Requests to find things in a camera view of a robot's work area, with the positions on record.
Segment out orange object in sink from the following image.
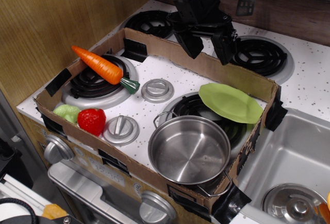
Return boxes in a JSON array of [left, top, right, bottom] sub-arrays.
[[319, 193, 330, 224]]

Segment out black back right burner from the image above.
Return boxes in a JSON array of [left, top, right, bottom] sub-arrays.
[[230, 39, 288, 77]]

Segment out stainless steel pot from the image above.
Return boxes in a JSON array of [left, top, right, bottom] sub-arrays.
[[148, 115, 231, 188]]

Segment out silver oven knob left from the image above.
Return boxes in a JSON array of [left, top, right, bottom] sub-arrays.
[[44, 134, 74, 164]]

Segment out silver stove knob lower centre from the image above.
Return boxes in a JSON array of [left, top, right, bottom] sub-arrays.
[[102, 115, 140, 146]]

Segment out red toy strawberry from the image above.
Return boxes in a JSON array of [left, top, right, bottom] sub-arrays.
[[77, 108, 106, 136]]

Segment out hanging metal spatula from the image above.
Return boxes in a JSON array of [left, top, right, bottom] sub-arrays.
[[236, 0, 256, 16]]

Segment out black front left burner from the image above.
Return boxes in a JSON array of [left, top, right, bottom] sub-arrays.
[[69, 67, 123, 99]]

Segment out silver oven knob right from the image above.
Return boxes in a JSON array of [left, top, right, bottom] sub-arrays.
[[139, 191, 177, 224]]

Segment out silver sink drain strainer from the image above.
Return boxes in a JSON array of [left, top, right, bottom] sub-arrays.
[[261, 183, 325, 223]]

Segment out black cable bottom left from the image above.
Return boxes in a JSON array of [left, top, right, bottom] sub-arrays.
[[0, 197, 39, 224]]

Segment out silver stove knob upper centre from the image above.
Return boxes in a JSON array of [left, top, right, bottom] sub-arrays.
[[141, 79, 174, 103]]

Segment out silver stove knob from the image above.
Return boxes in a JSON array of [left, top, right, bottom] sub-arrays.
[[141, 79, 174, 103], [102, 115, 140, 146]]

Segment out silver oven door handle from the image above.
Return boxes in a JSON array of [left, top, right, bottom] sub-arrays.
[[48, 162, 139, 223]]

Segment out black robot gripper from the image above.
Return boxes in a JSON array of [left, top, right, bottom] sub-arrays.
[[168, 0, 237, 65]]

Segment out orange toy carrot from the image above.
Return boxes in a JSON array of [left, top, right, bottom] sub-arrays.
[[71, 45, 140, 94]]

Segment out light green plastic plate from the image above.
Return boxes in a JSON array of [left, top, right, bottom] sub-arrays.
[[199, 83, 263, 124]]

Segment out light green toy broccoli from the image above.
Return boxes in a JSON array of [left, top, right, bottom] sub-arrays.
[[53, 104, 80, 125]]

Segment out silver oven knob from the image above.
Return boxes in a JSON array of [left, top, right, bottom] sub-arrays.
[[139, 191, 177, 224], [44, 134, 74, 164]]

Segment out silver sink basin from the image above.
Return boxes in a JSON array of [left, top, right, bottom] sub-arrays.
[[237, 109, 329, 223]]

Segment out brown cardboard fence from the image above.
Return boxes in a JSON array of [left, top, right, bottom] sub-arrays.
[[35, 28, 281, 223]]

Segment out black front right burner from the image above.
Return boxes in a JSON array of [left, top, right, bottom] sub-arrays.
[[173, 94, 246, 149]]

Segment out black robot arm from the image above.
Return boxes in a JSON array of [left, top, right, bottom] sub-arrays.
[[167, 0, 237, 65]]

